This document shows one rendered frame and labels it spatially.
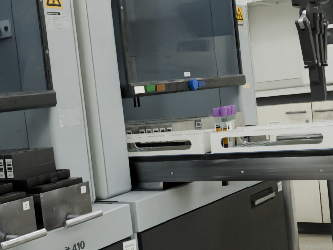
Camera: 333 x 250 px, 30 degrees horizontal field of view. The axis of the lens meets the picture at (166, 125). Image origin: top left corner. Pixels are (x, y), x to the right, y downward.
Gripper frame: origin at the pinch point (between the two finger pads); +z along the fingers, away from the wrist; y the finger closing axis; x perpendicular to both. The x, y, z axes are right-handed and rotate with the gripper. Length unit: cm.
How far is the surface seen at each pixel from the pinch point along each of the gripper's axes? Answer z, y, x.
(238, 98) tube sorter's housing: 3, -53, -47
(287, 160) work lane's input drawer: 15.1, 6.8, -5.5
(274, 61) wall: -15, -291, -141
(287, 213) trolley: 33.7, -24.7, -21.0
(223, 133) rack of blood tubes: 8.9, 5.2, -21.0
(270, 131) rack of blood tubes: 9.0, 5.1, -9.4
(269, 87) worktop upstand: 3, -290, -146
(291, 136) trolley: 13.2, -24.7, -17.8
